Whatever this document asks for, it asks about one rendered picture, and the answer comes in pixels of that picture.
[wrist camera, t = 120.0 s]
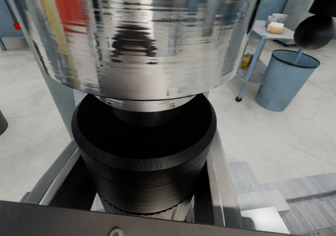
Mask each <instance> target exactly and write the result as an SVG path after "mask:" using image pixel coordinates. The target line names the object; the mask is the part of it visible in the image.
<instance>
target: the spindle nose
mask: <svg viewBox="0 0 336 236"><path fill-rule="evenodd" d="M13 2H14V4H15V6H16V9H17V11H18V13H19V15H20V18H21V20H22V22H23V25H24V27H25V29H26V31H27V34H28V36H29V38H30V41H31V43H32V45H33V48H34V50H35V52H36V54H37V57H38V59H39V61H40V64H41V66H42V68H43V70H44V71H45V72H46V73H47V74H48V75H49V76H50V77H51V78H53V79H54V80H56V81H57V82H59V83H61V84H63V85H65V86H67V87H70V88H73V89H75V90H78V91H81V92H84V93H87V94H91V95H95V96H99V97H104V98H110V99H117V100H128V101H162V100H172V99H179V98H185V97H190V96H194V95H198V94H201V93H204V92H207V91H209V90H212V89H215V88H217V87H219V86H221V85H223V84H225V83H226V82H228V81H229V80H231V79H232V78H233V77H234V76H235V75H236V73H237V72H238V70H239V67H240V65H241V62H242V59H243V56H244V53H245V50H246V48H247V45H248V42H249V39H250V36H251V34H252V31H253V28H254V25H255V22H256V19H257V17H258V14H259V11H260V8H261V5H262V2H263V0H13Z"/></svg>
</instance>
